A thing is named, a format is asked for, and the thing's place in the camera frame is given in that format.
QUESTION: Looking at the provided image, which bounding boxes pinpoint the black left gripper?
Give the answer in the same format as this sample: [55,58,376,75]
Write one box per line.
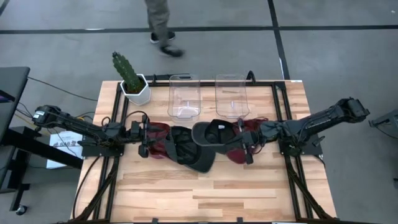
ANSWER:
[129,114,171,159]

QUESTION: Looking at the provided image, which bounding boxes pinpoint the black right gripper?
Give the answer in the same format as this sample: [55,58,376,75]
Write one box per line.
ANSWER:
[216,119,269,165]

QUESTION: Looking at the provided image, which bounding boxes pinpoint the maroon corduroy baseball cap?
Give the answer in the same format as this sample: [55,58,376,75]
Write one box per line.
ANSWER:
[225,117,270,165]
[146,121,175,160]

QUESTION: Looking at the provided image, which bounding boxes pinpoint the black baseball cap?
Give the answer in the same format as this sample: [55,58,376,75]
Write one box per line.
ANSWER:
[164,125,217,174]
[191,119,246,156]

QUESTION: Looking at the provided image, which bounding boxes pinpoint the white hexagonal plant pot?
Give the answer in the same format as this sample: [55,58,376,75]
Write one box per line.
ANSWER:
[119,73,152,106]

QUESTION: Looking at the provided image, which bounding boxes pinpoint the clear plastic bin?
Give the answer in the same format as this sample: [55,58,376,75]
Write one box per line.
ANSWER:
[167,73,201,123]
[215,73,251,121]

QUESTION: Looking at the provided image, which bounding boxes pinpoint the green cactus plant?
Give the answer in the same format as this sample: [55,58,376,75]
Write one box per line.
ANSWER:
[111,51,144,94]

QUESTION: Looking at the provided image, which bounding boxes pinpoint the white paper sheet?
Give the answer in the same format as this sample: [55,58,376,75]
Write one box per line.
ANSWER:
[46,130,85,169]

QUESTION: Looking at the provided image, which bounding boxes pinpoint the person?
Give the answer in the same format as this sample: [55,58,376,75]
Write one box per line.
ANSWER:
[144,0,185,58]

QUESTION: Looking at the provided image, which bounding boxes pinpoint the black desk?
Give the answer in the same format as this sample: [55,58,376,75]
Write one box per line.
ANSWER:
[0,66,84,215]

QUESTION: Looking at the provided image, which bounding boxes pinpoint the grey floor device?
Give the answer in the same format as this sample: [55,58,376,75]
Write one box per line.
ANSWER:
[368,108,398,139]

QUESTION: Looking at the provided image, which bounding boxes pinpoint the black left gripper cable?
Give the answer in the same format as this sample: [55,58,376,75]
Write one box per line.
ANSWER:
[121,110,149,126]

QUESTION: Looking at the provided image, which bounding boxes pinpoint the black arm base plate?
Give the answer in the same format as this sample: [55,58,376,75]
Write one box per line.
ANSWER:
[278,132,324,156]
[81,132,125,157]

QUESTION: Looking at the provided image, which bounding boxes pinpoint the black metal table frame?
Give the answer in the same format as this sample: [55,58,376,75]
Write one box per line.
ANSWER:
[73,73,338,224]

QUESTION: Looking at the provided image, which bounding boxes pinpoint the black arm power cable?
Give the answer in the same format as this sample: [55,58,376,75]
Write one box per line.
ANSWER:
[72,155,103,220]

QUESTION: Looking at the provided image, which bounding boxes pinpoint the black floor cable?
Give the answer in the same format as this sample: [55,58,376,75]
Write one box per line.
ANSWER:
[27,76,99,102]

